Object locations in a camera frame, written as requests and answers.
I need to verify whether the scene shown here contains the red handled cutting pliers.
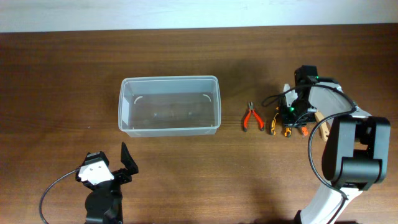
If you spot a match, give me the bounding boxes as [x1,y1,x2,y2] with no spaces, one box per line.
[242,101,265,132]

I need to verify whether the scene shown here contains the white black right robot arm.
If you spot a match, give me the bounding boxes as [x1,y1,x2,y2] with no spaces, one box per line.
[279,65,391,223]

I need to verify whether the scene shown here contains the orange scraper wooden handle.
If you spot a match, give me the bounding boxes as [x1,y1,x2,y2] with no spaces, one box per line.
[315,110,330,142]

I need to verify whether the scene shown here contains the yellow black long-nose pliers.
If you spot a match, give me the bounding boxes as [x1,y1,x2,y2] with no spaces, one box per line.
[268,107,292,138]

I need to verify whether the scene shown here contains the clear plastic container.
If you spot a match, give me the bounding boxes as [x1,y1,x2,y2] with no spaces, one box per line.
[118,75,221,138]

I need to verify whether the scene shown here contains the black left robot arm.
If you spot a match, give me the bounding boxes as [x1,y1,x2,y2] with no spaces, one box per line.
[75,143,139,224]

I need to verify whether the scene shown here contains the orange socket bit holder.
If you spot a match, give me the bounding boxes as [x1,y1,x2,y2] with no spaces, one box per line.
[300,126,309,136]

